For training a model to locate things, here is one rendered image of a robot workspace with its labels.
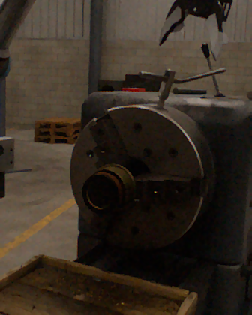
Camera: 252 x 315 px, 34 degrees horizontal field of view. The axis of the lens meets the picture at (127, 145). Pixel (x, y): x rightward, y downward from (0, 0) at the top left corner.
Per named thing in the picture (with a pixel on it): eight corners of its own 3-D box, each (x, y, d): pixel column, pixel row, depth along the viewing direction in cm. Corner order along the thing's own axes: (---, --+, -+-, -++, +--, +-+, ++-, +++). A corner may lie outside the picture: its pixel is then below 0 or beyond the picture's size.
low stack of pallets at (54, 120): (54, 135, 979) (55, 116, 973) (89, 137, 964) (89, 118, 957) (32, 142, 858) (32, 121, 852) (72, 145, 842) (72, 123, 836)
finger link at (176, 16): (171, 49, 97) (199, 21, 92) (157, 44, 93) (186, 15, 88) (164, 38, 98) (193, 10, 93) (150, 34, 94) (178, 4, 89)
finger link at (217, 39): (238, 58, 87) (227, 17, 88) (226, 54, 82) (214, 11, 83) (225, 64, 89) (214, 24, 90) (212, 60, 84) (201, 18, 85)
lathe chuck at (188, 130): (76, 206, 106) (106, 87, 99) (189, 259, 95) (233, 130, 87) (55, 215, 98) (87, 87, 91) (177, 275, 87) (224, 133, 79)
